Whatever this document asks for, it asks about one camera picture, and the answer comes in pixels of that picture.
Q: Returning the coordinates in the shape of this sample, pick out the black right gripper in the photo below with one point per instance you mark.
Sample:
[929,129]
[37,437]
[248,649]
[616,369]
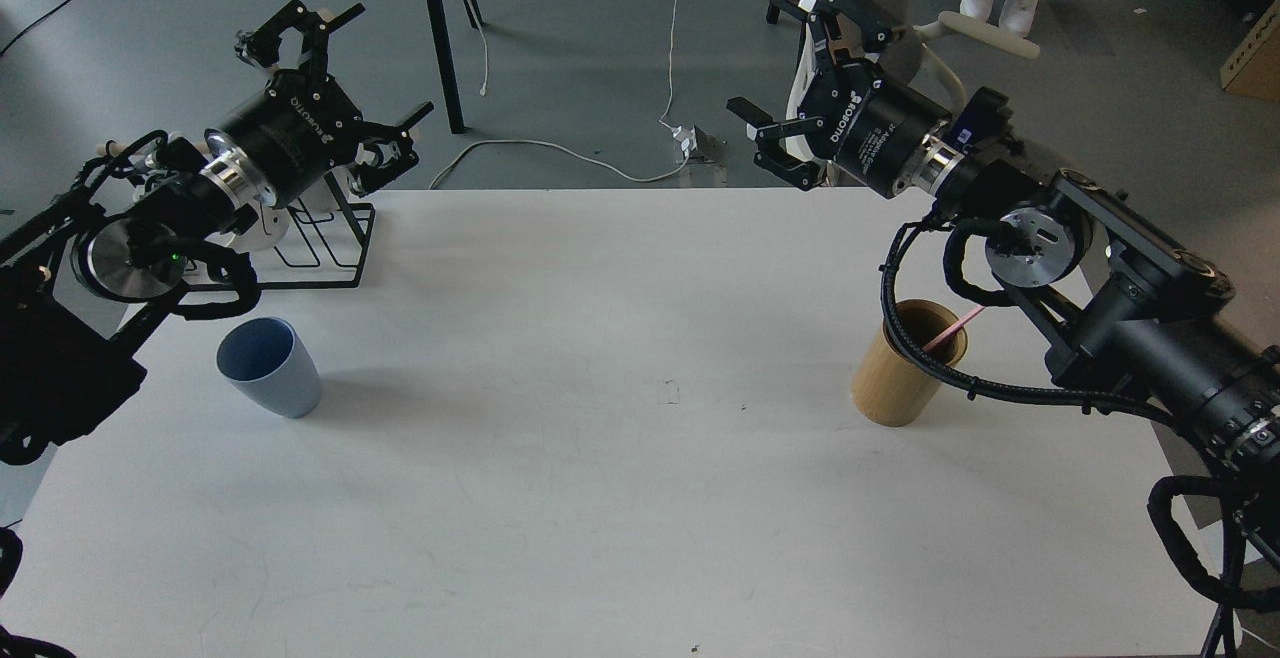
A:
[853,113]

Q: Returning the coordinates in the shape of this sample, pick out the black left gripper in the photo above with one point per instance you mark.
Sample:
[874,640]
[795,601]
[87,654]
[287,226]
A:
[283,134]

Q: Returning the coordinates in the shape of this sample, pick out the blue plastic cup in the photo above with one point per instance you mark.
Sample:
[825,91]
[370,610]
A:
[266,361]

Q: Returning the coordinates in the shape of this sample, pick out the pink chopstick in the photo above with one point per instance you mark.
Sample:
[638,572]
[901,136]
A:
[953,329]

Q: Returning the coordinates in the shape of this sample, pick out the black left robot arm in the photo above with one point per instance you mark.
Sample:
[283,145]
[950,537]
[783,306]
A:
[88,280]

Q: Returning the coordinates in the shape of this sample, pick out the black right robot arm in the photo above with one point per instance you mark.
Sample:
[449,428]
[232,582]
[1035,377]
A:
[1131,317]

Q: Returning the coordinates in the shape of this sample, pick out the white mug rear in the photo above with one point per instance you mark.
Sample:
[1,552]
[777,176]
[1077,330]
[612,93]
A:
[323,200]

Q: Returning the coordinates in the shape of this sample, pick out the white mug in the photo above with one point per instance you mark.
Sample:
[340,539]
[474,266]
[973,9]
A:
[269,230]
[323,200]

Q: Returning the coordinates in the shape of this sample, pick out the white mug front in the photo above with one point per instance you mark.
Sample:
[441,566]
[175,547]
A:
[269,230]

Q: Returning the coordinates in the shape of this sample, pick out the grey office chair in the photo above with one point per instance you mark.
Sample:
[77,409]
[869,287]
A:
[905,58]

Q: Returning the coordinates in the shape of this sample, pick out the white power adapter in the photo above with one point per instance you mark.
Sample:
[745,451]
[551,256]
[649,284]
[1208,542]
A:
[687,142]

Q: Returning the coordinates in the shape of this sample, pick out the black table leg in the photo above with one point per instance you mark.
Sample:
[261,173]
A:
[444,58]

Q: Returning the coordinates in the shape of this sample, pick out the white sneaker right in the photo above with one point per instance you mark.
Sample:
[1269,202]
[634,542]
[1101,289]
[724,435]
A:
[1017,16]

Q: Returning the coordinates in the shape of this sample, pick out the bamboo cylinder holder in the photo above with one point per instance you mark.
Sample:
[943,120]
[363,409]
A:
[887,388]

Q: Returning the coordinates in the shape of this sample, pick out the cardboard box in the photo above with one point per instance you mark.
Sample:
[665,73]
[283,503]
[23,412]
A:
[1252,69]

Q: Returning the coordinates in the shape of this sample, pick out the black wire mug rack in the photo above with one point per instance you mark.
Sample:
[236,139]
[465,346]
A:
[319,255]

